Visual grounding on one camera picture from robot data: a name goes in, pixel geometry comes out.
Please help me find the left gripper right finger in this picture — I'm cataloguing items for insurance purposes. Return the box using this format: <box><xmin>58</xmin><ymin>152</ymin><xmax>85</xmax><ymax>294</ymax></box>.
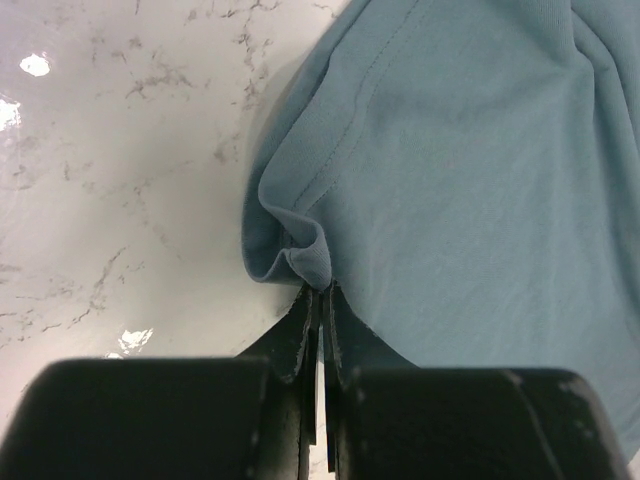
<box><xmin>322</xmin><ymin>285</ymin><xmax>629</xmax><ymax>479</ymax></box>

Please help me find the blue-grey t shirt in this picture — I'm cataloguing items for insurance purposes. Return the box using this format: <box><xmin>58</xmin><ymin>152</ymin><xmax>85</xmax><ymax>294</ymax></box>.
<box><xmin>241</xmin><ymin>1</ymin><xmax>639</xmax><ymax>459</ymax></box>

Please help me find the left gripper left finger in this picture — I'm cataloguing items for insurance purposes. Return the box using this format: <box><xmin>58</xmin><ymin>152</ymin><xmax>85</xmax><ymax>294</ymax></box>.
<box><xmin>1</xmin><ymin>287</ymin><xmax>319</xmax><ymax>479</ymax></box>

